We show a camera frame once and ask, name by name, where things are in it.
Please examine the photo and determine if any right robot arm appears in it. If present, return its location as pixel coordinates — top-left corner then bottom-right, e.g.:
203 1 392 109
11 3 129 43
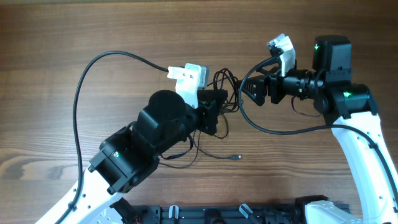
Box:
236 34 397 223

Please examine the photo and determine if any right camera black cable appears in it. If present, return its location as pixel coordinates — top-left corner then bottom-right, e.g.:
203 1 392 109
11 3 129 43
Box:
238 51 398 212

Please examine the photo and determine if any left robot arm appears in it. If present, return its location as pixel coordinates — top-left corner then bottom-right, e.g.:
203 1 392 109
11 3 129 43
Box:
39 90 228 223

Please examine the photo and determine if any black cable bundle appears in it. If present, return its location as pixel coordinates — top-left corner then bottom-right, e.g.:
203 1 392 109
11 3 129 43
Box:
158 67 246 169

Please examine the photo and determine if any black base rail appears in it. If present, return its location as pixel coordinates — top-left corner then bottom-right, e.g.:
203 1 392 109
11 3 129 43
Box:
111 195 353 224

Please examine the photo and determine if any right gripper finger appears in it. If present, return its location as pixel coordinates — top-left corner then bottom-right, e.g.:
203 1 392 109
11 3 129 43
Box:
242 75 269 106
254 64 281 77

